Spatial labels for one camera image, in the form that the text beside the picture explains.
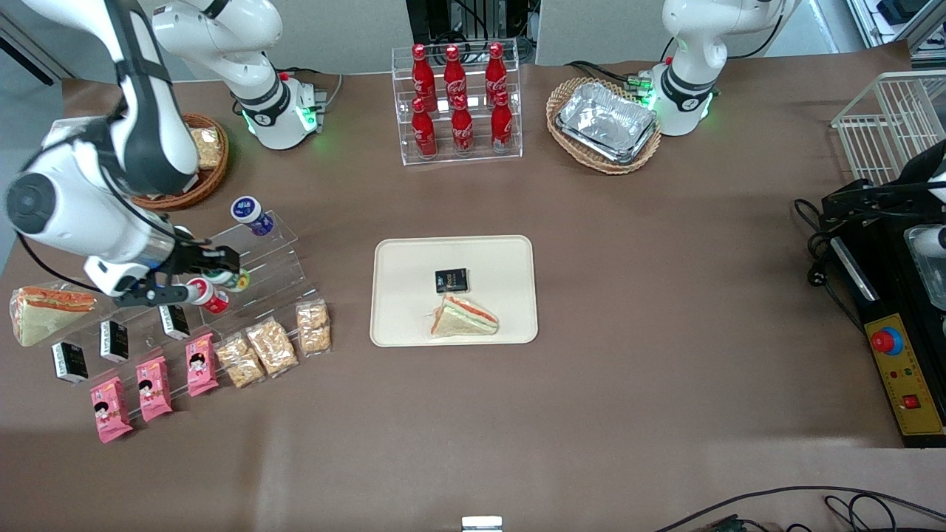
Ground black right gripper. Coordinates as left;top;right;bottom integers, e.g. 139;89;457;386
115;238;242;308

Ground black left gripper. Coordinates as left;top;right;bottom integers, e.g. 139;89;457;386
820;140;946;225

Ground red gum bottle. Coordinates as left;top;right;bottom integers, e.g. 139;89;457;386
185;277;231;316

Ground green gum bottle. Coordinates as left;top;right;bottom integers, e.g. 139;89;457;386
214;267;253;293

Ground purple gum bottle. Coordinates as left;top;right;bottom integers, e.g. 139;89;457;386
230;194;275;238

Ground silver foil tray stack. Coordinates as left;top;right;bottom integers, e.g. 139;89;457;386
555;81;659;166

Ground cream rectangular tray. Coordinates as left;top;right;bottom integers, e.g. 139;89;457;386
370;235;540;348

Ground small black carton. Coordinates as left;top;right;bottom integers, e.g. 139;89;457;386
158;304;191;341
50;341;90;386
99;318;131;364
434;267;470;295

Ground black yellow control box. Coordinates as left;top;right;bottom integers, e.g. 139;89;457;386
826;211;946;449

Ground clear acrylic stepped stand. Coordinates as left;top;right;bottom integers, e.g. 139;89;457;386
174;210;312;335
43;296;194;403

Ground pink cartoon snack pack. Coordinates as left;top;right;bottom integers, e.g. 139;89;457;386
184;332;221;398
135;355;175;424
88;375;135;445

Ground clear-wrapped rice crispy bar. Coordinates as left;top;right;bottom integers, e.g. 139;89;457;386
295;299;333;358
245;316;300;378
215;333;266;389

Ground brown wicker basket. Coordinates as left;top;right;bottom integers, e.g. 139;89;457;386
545;76;664;176
130;112;231;211

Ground clear-wrapped snack pack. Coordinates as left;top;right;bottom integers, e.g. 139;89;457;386
188;126;223;171

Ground red emergency stop button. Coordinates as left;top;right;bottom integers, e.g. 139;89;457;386
869;324;905;360

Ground wrapped triangle sandwich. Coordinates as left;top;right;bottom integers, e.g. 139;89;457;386
429;293;500;340
8;284;99;349

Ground clear acrylic bottle rack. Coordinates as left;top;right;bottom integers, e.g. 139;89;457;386
391;38;525;167

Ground red cola bottle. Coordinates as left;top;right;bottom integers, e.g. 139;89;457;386
410;43;438;112
443;44;469;109
490;89;515;153
483;41;510;104
450;94;476;155
410;97;439;160

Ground black equipment rack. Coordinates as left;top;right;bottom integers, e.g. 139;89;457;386
404;0;534;47

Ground right grey wrist camera box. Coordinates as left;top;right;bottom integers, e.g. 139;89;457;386
82;254;153;299

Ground white wire basket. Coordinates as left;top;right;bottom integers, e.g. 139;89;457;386
831;69;946;187

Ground black power cable with plug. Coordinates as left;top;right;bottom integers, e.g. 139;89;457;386
794;196;858;327

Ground grey metal frame shelf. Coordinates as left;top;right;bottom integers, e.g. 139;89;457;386
846;0;946;54

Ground black base cable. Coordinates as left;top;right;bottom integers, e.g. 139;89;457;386
564;59;655;91

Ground long black cable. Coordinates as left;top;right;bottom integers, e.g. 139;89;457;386
653;484;946;532

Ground looped black cable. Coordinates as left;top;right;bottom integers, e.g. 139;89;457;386
823;493;901;532

